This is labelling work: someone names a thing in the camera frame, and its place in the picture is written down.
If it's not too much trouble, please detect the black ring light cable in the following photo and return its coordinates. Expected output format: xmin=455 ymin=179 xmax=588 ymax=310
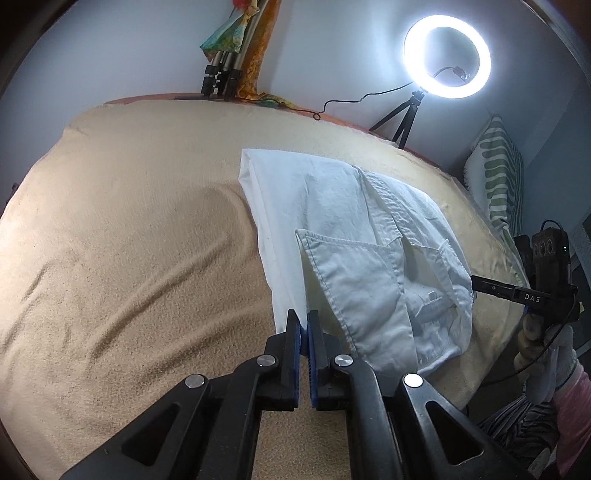
xmin=314 ymin=80 xmax=416 ymax=121

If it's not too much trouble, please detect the beige blanket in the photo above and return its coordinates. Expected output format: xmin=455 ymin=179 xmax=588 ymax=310
xmin=0 ymin=99 xmax=532 ymax=480

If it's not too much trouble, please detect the brown patterned bedsheet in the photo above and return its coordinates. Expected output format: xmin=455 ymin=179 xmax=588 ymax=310
xmin=99 ymin=91 xmax=462 ymax=181

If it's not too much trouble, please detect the zebra striped cloth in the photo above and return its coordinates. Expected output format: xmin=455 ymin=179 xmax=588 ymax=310
xmin=475 ymin=399 xmax=561 ymax=467

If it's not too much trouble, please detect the person's right forearm pink sleeve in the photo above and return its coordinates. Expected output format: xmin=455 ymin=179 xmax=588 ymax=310
xmin=551 ymin=364 xmax=591 ymax=478

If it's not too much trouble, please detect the green striped pillow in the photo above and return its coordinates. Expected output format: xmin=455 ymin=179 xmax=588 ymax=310
xmin=462 ymin=112 xmax=525 ymax=238

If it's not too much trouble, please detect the white ring light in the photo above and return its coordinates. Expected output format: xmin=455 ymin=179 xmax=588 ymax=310
xmin=403 ymin=15 xmax=492 ymax=100

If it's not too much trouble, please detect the white collared shirt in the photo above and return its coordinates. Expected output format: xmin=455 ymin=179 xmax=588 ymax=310
xmin=238 ymin=148 xmax=476 ymax=377

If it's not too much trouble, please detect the black ring light tripod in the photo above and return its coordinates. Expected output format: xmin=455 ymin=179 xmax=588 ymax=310
xmin=368 ymin=90 xmax=428 ymax=151

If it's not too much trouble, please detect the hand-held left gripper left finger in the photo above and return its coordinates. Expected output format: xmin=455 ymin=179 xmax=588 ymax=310
xmin=60 ymin=308 xmax=305 ymax=480

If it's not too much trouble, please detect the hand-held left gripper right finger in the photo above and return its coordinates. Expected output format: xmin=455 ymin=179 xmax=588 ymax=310
xmin=307 ymin=310 xmax=536 ymax=480

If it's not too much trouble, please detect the orange hanging cloth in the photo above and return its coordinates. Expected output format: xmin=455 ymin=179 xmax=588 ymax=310
xmin=240 ymin=0 xmax=296 ymax=109

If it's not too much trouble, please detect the person's right hand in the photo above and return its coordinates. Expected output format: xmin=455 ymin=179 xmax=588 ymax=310
xmin=513 ymin=316 xmax=580 ymax=405

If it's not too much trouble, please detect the bundle of folded tripod legs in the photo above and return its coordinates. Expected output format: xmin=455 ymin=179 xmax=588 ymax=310
xmin=202 ymin=9 xmax=273 ymax=100

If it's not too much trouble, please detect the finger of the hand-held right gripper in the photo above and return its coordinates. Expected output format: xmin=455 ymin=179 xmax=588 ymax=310
xmin=470 ymin=274 xmax=526 ymax=304

